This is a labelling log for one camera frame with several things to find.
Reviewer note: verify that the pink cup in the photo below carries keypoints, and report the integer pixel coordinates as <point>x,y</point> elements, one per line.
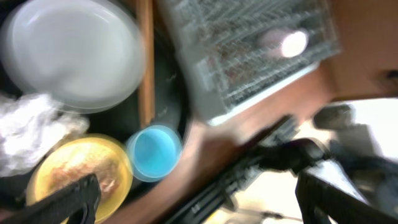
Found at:
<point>284,42</point>

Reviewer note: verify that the white napkin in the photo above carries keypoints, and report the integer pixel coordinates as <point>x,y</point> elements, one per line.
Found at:
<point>31,127</point>

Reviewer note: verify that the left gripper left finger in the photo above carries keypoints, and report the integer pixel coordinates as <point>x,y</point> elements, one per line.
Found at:
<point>76,204</point>

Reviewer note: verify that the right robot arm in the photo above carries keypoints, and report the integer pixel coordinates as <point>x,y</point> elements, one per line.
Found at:
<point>343,182</point>

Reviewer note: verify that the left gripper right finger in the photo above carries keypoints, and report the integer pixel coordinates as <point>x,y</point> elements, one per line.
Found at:
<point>320,201</point>

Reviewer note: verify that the food scraps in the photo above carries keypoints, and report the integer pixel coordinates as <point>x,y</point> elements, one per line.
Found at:
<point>103,165</point>

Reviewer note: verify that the wooden chopstick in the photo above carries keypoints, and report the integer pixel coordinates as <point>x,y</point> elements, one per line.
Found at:
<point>144,13</point>

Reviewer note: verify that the grey plate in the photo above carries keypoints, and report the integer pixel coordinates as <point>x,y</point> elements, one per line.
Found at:
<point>87,55</point>

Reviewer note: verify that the grey dishwasher rack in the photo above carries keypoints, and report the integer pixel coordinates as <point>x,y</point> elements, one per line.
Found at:
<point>226,70</point>

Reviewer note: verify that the blue cup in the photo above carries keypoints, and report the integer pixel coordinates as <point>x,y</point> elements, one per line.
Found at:
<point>154,152</point>

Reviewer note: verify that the round black tray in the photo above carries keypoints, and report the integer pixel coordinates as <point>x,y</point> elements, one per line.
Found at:
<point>120,123</point>

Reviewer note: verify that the yellow bowl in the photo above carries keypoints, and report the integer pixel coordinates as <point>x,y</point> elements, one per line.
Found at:
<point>38,186</point>

